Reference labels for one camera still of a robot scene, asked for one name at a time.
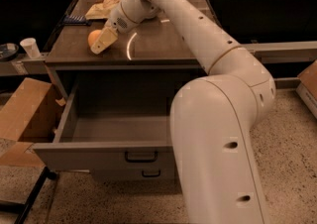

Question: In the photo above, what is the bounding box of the black top drawer handle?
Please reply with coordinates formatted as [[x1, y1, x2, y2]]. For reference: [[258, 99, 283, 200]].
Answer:
[[124, 152, 158, 164]]

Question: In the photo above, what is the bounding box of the black round dish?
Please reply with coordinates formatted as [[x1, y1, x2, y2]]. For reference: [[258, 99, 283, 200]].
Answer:
[[0, 43, 19, 61]]

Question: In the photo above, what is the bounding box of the dark blue ridged object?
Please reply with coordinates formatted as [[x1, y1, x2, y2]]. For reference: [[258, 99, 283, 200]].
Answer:
[[62, 15, 92, 26]]

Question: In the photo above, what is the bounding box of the brown cardboard box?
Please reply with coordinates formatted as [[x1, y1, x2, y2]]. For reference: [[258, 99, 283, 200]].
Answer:
[[0, 77, 65, 168]]

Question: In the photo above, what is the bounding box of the grey drawer cabinet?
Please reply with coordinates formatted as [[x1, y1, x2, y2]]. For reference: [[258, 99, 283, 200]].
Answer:
[[32, 0, 232, 182]]

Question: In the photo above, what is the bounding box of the white paper cup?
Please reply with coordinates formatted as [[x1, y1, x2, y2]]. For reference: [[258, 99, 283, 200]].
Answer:
[[20, 38, 41, 58]]

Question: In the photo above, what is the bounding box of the black metal stand leg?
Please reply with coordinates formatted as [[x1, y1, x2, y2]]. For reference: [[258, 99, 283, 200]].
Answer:
[[0, 166, 57, 224]]

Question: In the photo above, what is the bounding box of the black drawer handle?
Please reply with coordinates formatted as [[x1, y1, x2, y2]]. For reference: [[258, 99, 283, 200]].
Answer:
[[124, 152, 158, 164], [141, 169, 161, 178]]

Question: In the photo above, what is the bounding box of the cardboard box at right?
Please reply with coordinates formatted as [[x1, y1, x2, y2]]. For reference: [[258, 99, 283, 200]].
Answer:
[[296, 59, 317, 119]]

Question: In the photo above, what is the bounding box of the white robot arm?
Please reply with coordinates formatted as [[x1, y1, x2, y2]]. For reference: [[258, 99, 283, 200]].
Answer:
[[88, 0, 275, 224]]

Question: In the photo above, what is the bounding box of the yellow chip bag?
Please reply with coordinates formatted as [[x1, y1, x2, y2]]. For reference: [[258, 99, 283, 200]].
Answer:
[[84, 0, 137, 22]]

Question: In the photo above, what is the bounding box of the orange fruit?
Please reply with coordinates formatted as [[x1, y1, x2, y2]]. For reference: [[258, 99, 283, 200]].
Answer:
[[87, 30, 101, 46]]

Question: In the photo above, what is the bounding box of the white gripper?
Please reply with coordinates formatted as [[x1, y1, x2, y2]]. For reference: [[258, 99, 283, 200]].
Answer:
[[90, 4, 138, 55]]

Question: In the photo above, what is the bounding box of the open grey top drawer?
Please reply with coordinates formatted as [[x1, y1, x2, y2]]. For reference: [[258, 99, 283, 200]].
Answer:
[[32, 72, 212, 172]]

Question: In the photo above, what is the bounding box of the black lower drawer handle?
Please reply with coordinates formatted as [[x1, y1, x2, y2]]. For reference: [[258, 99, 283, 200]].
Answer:
[[141, 169, 161, 178]]

